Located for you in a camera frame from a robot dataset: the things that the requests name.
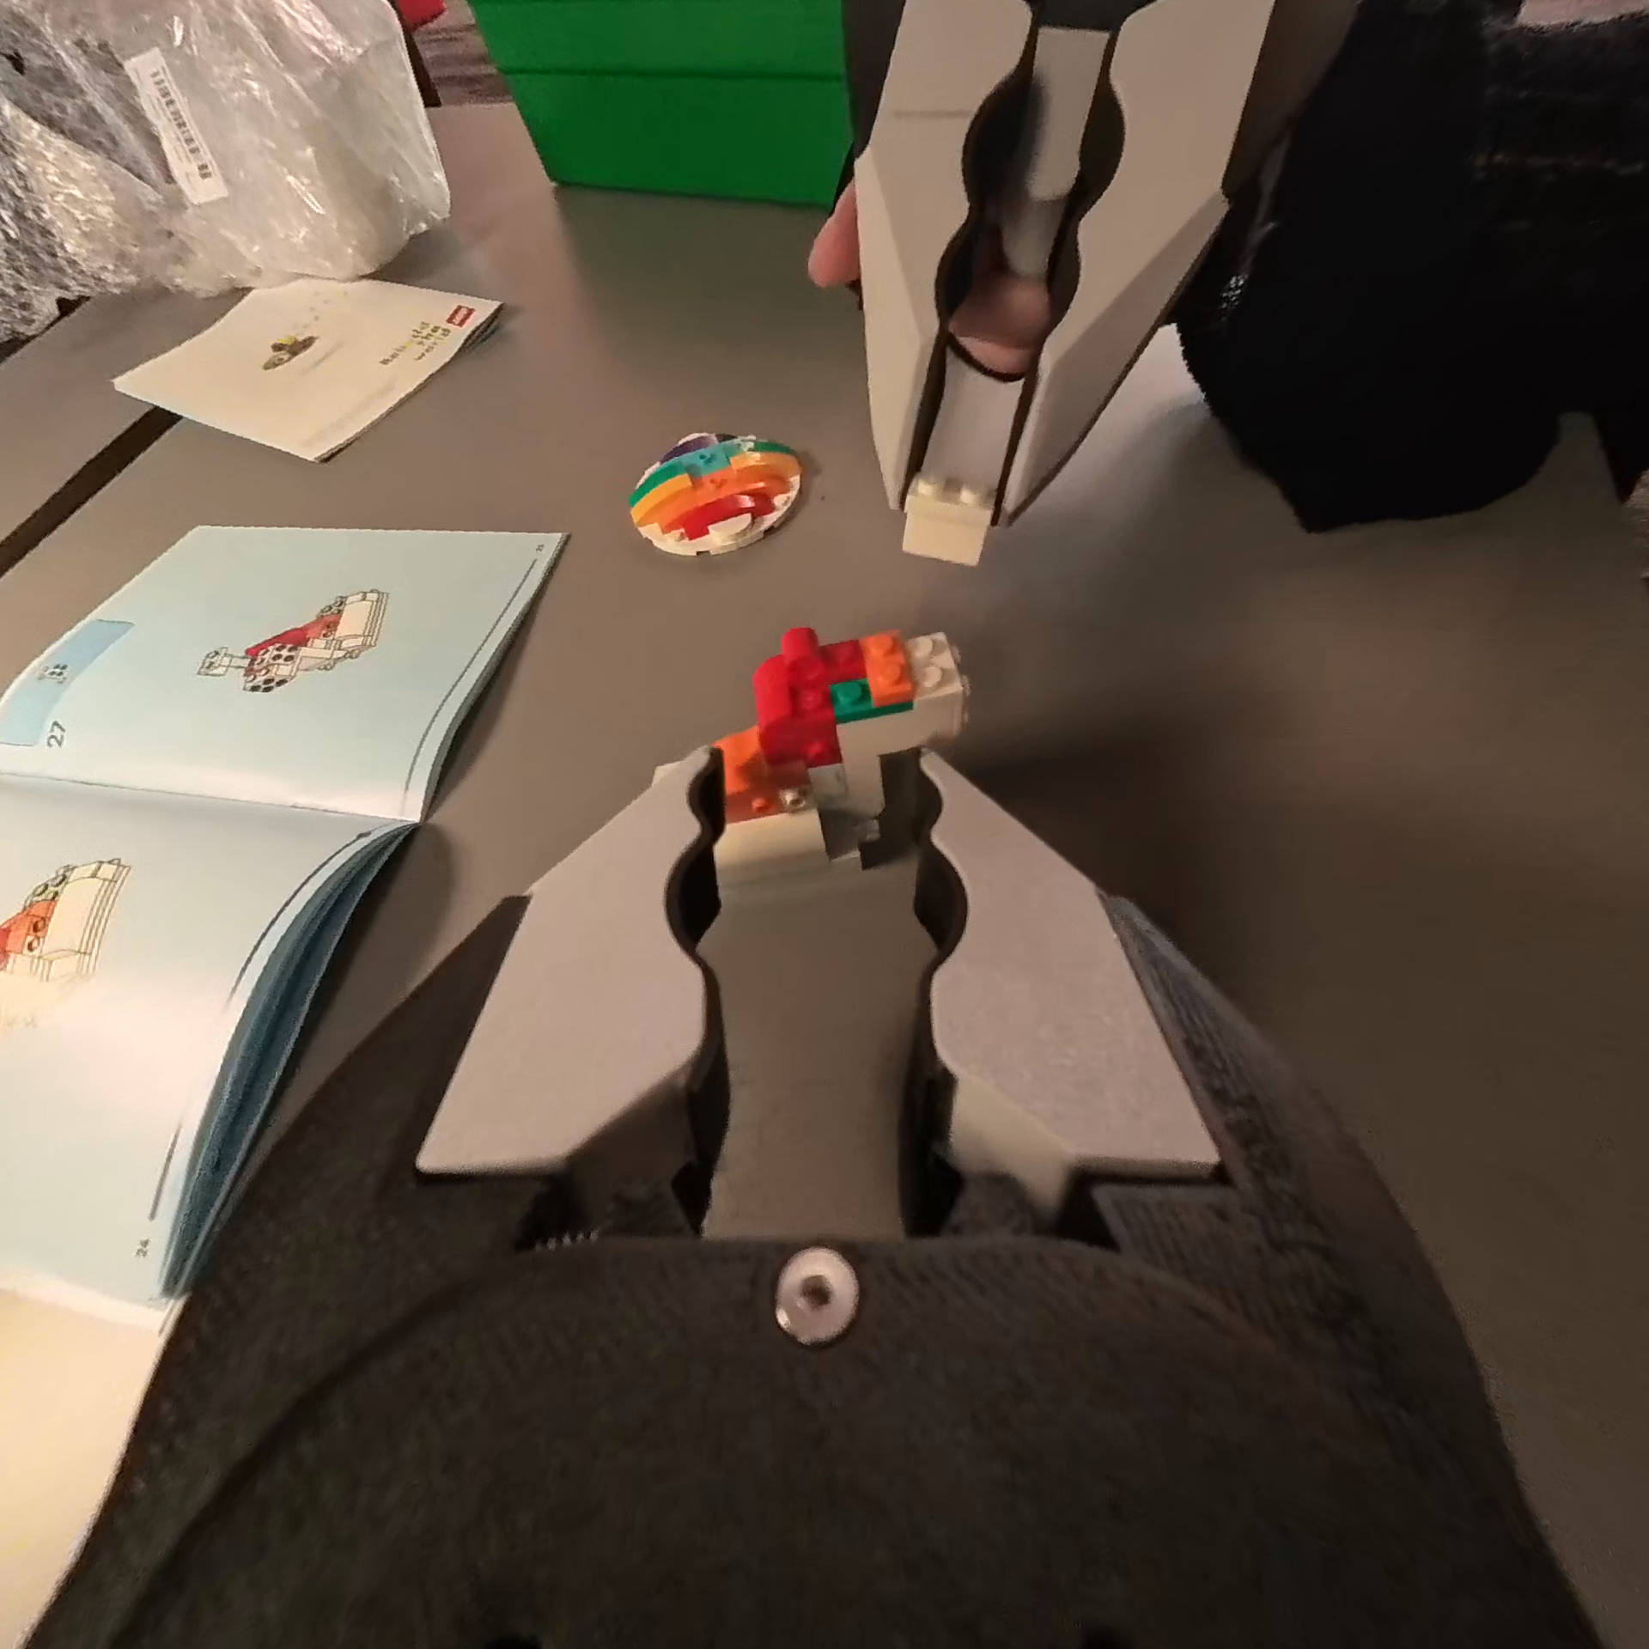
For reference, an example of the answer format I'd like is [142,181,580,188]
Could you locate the clear bubble wrap bag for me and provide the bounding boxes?
[0,0,452,345]

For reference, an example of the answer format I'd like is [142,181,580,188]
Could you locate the closed white instruction booklet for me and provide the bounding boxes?
[112,274,506,464]

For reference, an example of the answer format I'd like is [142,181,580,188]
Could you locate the green plastic bin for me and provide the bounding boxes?
[465,0,860,210]

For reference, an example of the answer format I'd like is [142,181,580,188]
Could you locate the person's right forearm black sleeve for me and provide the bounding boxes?
[1176,0,1649,535]

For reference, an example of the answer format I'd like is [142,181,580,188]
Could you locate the small white lego brick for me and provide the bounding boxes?
[901,472,1003,570]

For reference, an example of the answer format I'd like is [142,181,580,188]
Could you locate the open light blue instruction booklet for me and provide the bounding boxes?
[0,523,571,1312]

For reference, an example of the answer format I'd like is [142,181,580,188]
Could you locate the multicoloured lego model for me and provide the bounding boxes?
[711,625,972,906]

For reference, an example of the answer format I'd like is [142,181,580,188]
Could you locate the round rainbow lego disc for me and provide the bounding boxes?
[629,430,812,558]

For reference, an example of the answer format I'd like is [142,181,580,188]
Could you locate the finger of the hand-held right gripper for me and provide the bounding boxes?
[854,0,1034,504]
[997,0,1280,529]

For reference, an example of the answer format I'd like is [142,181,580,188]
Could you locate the person's right hand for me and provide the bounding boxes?
[810,179,1076,381]

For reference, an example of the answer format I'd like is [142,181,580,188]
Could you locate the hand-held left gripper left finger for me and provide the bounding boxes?
[415,744,723,1207]

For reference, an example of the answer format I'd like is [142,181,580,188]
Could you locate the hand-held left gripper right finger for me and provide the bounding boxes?
[905,744,1223,1217]

